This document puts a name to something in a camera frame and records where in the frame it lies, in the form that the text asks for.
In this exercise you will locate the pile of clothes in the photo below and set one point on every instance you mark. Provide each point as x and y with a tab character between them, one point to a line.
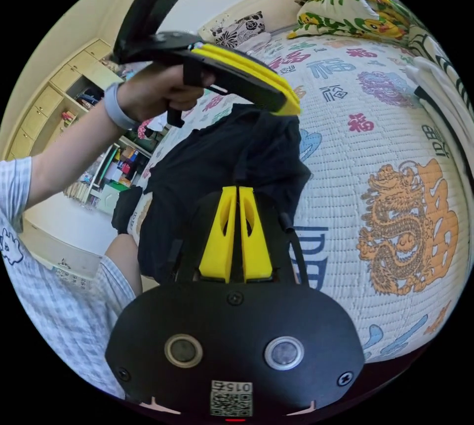
440	99

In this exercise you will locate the duck print rolled blanket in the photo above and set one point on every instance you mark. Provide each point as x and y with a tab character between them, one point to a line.
333	13

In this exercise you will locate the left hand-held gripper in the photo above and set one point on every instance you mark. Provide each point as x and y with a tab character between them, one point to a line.
237	78

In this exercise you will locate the person's left forearm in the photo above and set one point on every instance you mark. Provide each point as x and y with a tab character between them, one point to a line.
74	162

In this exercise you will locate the bed with printed quilt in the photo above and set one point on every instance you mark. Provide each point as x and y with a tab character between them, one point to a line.
333	187

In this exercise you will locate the person's body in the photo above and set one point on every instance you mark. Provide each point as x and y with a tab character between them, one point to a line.
55	302

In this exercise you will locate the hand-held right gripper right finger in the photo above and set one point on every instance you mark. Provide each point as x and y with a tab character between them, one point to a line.
255	250

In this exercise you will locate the black and white floral pillow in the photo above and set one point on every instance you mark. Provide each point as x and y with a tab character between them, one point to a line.
240	30

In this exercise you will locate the person's left hand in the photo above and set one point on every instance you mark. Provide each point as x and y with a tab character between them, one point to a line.
155	91

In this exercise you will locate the black short sleeve shirt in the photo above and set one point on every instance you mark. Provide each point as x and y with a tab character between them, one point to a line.
207	173

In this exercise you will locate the cluttered shelf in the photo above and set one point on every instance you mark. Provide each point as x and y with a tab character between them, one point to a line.
118	169

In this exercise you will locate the light wooden cupboard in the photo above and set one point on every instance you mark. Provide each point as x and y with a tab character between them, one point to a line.
48	99

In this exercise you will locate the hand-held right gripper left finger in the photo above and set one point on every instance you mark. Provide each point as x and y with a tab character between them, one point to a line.
216	247

